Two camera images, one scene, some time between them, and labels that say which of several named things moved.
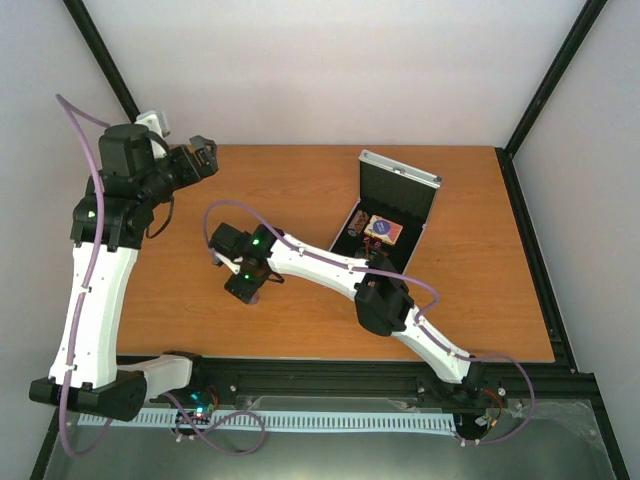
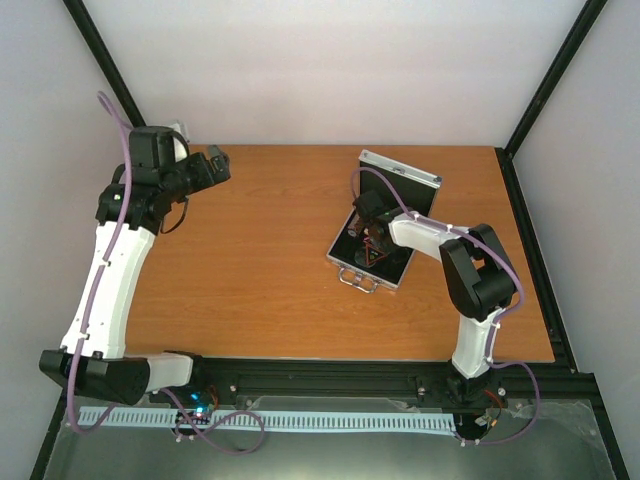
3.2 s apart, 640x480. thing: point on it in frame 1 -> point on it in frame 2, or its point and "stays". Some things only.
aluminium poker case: (395, 203) stays
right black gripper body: (252, 284) -> (386, 248)
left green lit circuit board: (203, 403) stays
